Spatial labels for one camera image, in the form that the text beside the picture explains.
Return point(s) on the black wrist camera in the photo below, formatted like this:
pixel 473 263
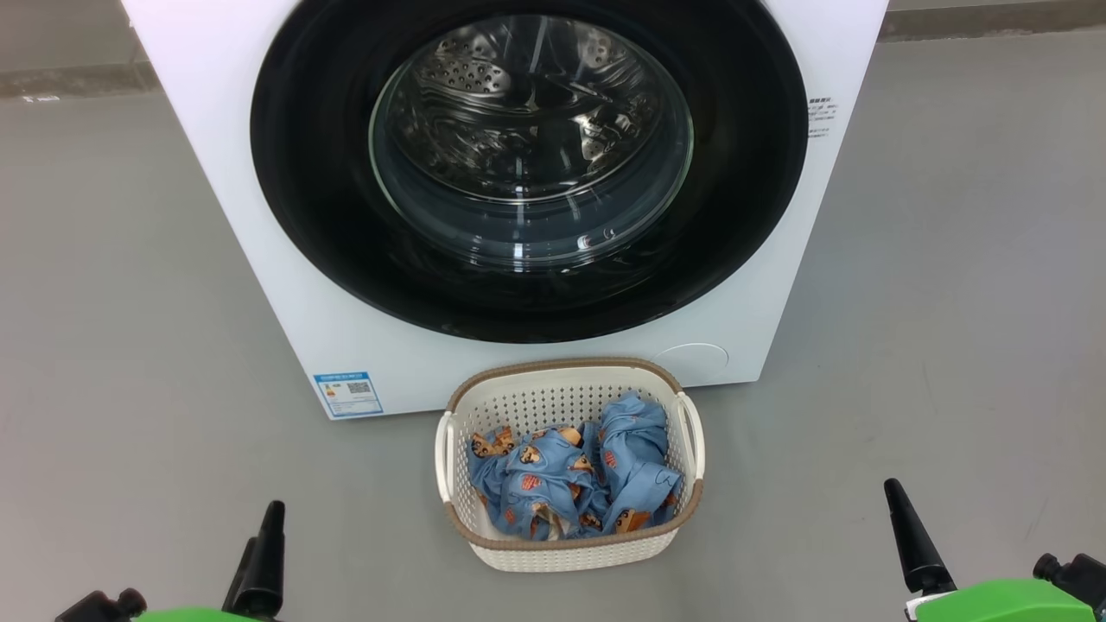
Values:
pixel 1080 577
pixel 104 606

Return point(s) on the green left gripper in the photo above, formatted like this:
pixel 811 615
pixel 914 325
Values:
pixel 194 615

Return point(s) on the small printed text label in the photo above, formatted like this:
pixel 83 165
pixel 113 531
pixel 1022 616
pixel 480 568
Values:
pixel 822 119

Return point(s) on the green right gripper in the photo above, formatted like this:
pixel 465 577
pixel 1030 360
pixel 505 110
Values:
pixel 1002 603

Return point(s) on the black round glass washer door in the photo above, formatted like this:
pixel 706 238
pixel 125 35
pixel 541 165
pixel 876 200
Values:
pixel 320 190

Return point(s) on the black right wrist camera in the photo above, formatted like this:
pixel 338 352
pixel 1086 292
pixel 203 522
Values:
pixel 1080 577

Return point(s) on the cream perforated laundry basket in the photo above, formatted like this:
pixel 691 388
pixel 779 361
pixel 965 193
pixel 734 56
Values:
pixel 553 393

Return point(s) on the blue energy label sticker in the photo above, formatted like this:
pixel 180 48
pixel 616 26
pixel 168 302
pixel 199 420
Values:
pixel 347 395

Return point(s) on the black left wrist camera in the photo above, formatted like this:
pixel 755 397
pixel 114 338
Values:
pixel 104 606

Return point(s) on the blue bear-print garment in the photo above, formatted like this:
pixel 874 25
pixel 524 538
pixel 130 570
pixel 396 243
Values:
pixel 635 458
pixel 531 492

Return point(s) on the white front-load washing machine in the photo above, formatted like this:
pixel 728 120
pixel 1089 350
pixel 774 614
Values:
pixel 225 173

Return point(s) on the round white filter cover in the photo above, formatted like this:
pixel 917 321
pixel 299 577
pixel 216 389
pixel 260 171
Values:
pixel 691 364

